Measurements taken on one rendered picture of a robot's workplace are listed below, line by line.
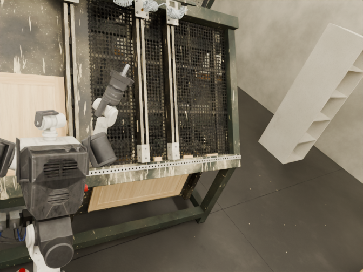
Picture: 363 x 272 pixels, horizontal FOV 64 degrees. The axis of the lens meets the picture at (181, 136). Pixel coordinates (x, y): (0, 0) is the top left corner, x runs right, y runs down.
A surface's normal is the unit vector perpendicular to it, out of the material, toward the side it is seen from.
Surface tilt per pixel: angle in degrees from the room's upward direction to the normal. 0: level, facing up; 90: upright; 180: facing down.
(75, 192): 82
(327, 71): 90
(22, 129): 51
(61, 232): 22
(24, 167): 67
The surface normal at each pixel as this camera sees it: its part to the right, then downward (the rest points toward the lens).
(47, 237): 0.48, -0.50
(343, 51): -0.78, 0.07
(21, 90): 0.58, -0.03
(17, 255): 0.33, -0.79
